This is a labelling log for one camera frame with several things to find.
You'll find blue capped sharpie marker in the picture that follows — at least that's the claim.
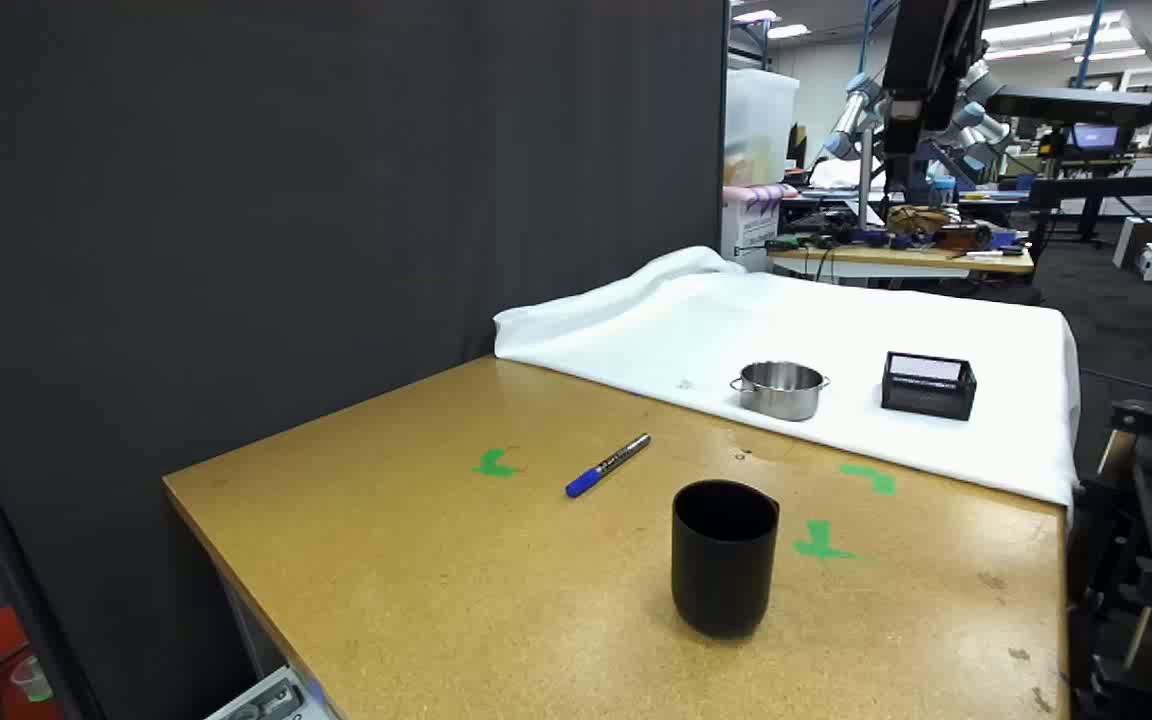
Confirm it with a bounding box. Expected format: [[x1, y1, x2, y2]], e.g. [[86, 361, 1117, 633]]
[[562, 430, 650, 499]]

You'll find white cloth on table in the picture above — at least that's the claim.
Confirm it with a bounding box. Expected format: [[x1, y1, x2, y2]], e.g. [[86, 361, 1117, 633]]
[[494, 249, 1081, 506]]

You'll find small steel pot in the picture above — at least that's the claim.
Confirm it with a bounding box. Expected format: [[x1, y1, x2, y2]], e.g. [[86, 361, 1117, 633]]
[[733, 361, 828, 425]]

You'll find black cylindrical cup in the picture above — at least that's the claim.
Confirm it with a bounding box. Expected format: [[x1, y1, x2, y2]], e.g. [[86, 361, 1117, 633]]
[[673, 479, 780, 638]]

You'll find black rectangular box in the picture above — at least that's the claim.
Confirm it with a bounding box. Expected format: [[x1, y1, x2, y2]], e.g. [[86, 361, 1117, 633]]
[[879, 353, 976, 420]]

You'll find black curtain backdrop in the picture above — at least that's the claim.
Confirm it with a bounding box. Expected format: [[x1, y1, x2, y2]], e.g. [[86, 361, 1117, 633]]
[[0, 0, 729, 720]]

